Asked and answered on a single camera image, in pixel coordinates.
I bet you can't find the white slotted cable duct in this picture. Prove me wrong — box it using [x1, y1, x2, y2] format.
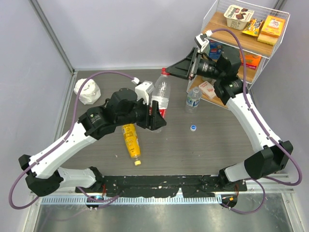
[41, 194, 222, 205]

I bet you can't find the clear bottle blue green label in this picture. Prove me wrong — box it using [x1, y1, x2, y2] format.
[185, 87, 202, 114]

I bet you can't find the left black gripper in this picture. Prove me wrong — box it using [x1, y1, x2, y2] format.
[116, 96, 167, 131]

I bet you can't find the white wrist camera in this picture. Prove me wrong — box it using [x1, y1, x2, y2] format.
[194, 30, 213, 54]
[131, 77, 155, 105]

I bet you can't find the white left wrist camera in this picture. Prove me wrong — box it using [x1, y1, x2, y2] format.
[131, 77, 155, 105]

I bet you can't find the blue green box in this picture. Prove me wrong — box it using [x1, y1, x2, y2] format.
[209, 40, 226, 60]

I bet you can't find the crumpled white paper towel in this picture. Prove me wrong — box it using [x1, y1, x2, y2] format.
[79, 79, 101, 105]

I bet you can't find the red cap clear bottle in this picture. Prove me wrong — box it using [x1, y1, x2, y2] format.
[150, 75, 171, 118]

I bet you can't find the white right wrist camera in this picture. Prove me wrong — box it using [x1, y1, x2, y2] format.
[194, 30, 213, 54]

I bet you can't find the yellow candy bag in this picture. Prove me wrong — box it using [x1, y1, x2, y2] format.
[242, 18, 264, 37]

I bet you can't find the orange snack box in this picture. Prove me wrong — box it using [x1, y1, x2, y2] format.
[244, 51, 262, 70]

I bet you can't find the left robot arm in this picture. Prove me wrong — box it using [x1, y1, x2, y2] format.
[19, 88, 167, 197]

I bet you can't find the white pink small box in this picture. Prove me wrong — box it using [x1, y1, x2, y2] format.
[198, 81, 216, 99]

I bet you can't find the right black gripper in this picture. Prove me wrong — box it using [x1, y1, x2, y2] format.
[166, 48, 224, 81]

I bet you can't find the yellow label bottle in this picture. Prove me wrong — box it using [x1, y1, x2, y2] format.
[122, 124, 141, 166]

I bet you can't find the white wire shelf rack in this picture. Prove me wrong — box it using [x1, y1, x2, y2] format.
[187, 0, 290, 108]

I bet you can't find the white yogurt cup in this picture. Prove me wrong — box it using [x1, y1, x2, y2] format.
[224, 5, 254, 30]

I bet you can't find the white bottle cap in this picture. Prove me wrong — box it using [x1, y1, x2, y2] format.
[190, 125, 197, 131]

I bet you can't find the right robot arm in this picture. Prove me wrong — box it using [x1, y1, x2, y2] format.
[166, 47, 293, 191]

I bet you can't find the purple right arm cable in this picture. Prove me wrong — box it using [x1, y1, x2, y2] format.
[211, 28, 303, 214]

